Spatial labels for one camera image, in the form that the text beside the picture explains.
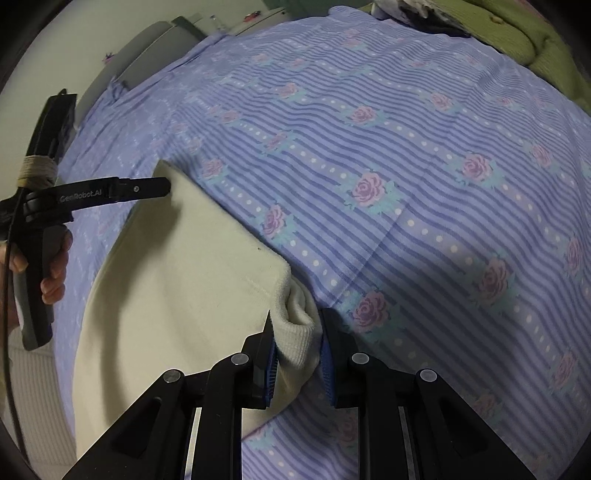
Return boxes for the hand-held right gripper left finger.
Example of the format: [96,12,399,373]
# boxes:
[60,309,279,480]

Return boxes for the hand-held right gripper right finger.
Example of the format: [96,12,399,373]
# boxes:
[320,308,537,480]

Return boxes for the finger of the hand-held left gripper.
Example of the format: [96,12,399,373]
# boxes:
[111,176,173,202]

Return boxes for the cream pants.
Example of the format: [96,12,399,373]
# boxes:
[74,159,325,459]

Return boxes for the person's left forearm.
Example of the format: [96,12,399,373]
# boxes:
[0,323,78,468]

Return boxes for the grey padded headboard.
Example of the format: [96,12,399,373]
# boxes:
[76,16,209,126]

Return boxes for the white nightstand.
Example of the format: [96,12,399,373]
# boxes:
[227,8,289,38]

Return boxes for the purple floral striped duvet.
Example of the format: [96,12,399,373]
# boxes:
[60,4,591,480]

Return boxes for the dark patterned cloth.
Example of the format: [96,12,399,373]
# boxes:
[373,0,472,38]

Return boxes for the olive green jacket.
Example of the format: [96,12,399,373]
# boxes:
[369,0,591,101]

